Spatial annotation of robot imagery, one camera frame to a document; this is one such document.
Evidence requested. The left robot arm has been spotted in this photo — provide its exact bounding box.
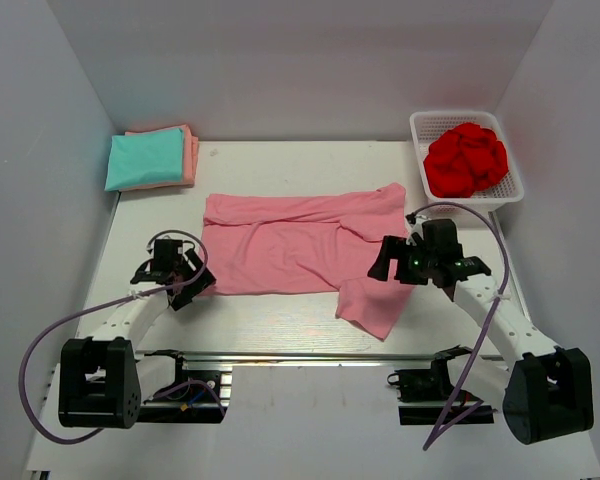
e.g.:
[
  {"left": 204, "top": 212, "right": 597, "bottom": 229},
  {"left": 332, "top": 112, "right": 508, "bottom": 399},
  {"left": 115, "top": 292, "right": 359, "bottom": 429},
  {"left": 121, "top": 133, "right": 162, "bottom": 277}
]
[{"left": 58, "top": 238, "right": 216, "bottom": 429}]

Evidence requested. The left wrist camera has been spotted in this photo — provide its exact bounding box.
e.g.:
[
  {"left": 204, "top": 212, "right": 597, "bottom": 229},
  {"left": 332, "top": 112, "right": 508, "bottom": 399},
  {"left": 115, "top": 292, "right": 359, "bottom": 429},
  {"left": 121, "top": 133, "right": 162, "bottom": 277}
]
[{"left": 146, "top": 238, "right": 157, "bottom": 253}]

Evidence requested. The red crumpled t shirt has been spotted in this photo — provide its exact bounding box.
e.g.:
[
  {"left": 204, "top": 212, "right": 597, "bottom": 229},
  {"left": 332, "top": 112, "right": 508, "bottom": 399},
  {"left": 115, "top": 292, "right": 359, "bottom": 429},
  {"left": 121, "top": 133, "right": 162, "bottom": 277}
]
[{"left": 423, "top": 122, "right": 509, "bottom": 198}]

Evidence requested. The folded salmon t shirt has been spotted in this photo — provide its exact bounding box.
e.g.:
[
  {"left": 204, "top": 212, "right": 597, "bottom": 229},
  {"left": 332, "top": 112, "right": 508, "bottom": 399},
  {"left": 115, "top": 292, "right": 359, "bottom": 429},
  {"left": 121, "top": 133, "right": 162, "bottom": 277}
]
[{"left": 127, "top": 124, "right": 199, "bottom": 191}]

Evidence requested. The folded teal t shirt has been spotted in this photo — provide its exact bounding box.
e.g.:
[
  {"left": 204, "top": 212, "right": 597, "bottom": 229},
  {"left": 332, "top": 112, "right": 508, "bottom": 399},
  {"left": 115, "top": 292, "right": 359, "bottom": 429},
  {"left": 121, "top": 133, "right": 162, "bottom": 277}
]
[{"left": 105, "top": 128, "right": 185, "bottom": 192}]

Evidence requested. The white plastic basket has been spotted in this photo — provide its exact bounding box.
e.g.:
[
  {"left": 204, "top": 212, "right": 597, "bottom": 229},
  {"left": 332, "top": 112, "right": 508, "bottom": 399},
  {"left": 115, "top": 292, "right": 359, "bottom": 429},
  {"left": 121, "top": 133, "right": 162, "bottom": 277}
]
[{"left": 409, "top": 110, "right": 524, "bottom": 212}]

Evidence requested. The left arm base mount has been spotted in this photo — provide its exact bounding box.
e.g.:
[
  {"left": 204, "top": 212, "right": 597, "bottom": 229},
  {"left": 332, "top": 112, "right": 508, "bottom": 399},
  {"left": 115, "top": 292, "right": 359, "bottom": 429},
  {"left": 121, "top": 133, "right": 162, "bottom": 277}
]
[{"left": 136, "top": 350, "right": 232, "bottom": 424}]

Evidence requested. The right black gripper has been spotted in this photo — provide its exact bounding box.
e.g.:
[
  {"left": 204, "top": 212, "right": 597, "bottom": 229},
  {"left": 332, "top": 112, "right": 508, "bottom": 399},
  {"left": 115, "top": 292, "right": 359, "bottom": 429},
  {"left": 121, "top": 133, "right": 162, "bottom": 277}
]
[{"left": 368, "top": 235, "right": 438, "bottom": 285}]

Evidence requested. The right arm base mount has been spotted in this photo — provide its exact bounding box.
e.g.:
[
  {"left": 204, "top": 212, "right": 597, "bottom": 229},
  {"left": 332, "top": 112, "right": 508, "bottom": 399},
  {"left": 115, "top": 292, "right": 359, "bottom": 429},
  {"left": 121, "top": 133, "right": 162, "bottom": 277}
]
[{"left": 387, "top": 346, "right": 494, "bottom": 426}]

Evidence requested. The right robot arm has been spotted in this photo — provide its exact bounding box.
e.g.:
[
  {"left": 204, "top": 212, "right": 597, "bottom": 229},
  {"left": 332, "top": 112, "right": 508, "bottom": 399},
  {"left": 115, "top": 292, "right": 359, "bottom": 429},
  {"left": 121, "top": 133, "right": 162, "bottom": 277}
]
[{"left": 368, "top": 214, "right": 594, "bottom": 445}]

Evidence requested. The pink t shirt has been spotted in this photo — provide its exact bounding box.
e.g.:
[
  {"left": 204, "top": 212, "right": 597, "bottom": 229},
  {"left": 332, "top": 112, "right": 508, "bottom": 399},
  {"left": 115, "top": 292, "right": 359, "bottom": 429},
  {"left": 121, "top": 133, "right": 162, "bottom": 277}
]
[{"left": 202, "top": 183, "right": 413, "bottom": 340}]

